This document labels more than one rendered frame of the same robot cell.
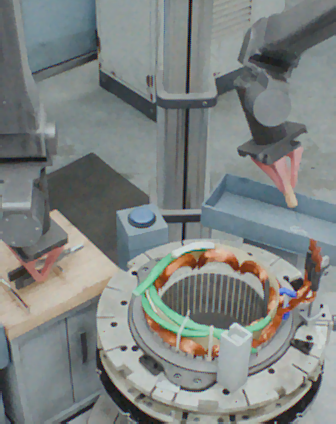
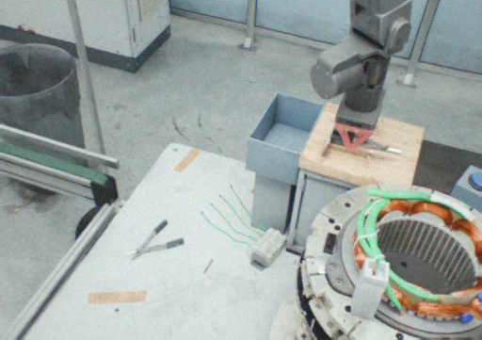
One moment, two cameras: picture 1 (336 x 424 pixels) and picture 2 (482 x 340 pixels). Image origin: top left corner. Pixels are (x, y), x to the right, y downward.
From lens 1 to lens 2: 0.48 m
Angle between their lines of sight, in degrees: 45
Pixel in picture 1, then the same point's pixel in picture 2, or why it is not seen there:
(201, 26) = not seen: outside the picture
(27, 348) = (312, 185)
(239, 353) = (364, 283)
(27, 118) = not seen: outside the picture
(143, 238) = (467, 195)
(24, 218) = (327, 73)
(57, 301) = (345, 170)
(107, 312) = (354, 196)
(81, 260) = (394, 164)
